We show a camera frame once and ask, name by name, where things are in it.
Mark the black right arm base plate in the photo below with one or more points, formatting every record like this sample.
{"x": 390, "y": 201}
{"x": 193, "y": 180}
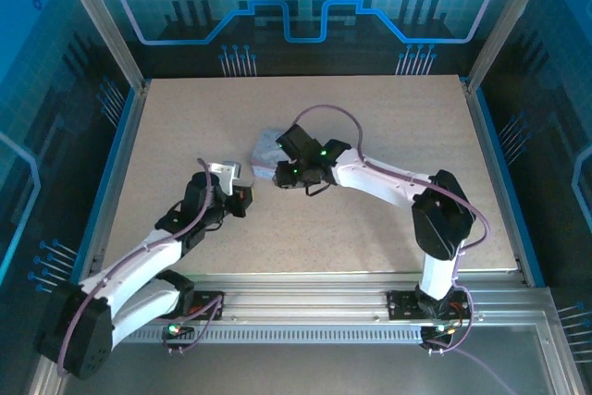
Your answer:
{"x": 400, "y": 304}

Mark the aluminium frame post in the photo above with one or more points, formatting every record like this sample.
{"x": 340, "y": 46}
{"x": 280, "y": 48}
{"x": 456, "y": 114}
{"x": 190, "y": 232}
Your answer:
{"x": 509, "y": 20}
{"x": 99, "y": 20}

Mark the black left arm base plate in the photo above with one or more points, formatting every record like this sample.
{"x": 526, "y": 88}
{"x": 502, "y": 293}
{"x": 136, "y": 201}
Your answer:
{"x": 199, "y": 312}

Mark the cartoon print tin box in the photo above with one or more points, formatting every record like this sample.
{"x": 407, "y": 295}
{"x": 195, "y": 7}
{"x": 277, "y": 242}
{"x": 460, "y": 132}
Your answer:
{"x": 263, "y": 154}

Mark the slotted metal strip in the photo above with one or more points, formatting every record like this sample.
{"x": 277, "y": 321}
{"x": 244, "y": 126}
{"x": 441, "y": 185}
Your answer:
{"x": 300, "y": 336}

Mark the aluminium table side rail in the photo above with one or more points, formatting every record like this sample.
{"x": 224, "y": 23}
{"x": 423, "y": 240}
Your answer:
{"x": 122, "y": 159}
{"x": 491, "y": 159}

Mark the small LED circuit board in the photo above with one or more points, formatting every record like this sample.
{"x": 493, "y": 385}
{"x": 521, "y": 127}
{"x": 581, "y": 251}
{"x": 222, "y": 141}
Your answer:
{"x": 175, "y": 330}
{"x": 437, "y": 331}

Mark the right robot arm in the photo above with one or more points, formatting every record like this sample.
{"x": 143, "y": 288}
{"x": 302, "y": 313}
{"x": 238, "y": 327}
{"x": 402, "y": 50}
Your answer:
{"x": 379, "y": 180}

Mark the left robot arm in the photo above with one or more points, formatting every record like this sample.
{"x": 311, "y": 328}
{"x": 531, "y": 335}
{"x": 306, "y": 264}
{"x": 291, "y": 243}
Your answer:
{"x": 139, "y": 256}

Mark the grey metal panel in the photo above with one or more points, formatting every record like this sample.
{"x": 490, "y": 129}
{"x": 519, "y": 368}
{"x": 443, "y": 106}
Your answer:
{"x": 300, "y": 372}

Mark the aluminium mounting rail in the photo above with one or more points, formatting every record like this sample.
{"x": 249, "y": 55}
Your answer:
{"x": 300, "y": 298}

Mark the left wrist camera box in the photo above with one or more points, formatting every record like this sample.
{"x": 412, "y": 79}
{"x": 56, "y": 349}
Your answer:
{"x": 222, "y": 173}

